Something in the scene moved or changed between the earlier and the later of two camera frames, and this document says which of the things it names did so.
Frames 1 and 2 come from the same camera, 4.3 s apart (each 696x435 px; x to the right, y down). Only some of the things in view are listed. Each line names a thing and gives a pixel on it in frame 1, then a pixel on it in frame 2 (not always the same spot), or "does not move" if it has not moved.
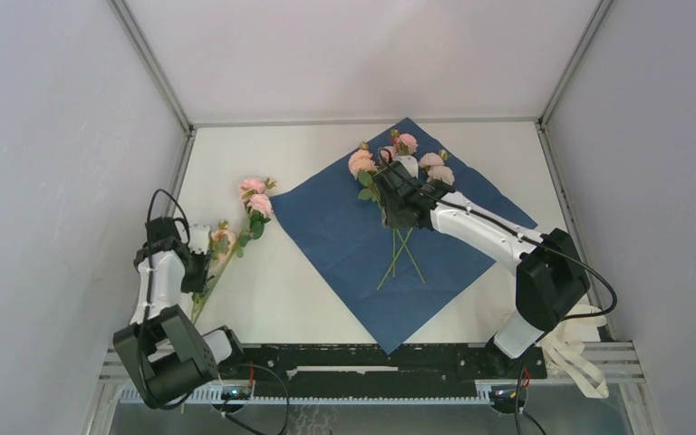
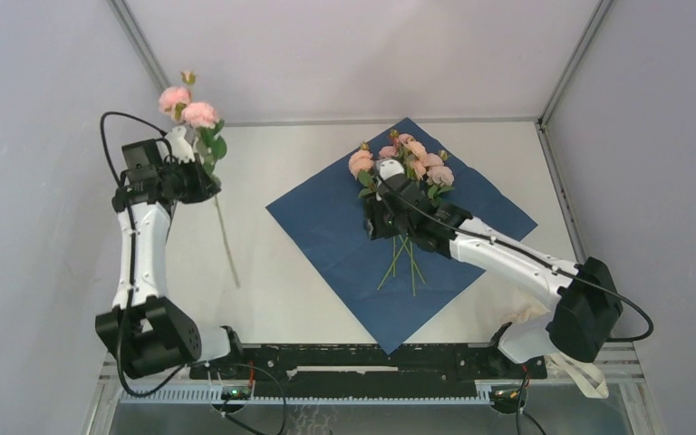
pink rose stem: [394, 259] does not move
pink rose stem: [362, 164] does not move
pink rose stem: [223, 241] -> [411, 258]
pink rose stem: [258, 207] -> [180, 106]
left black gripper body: [194, 278] -> [188, 180]
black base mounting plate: [361, 366] does not move
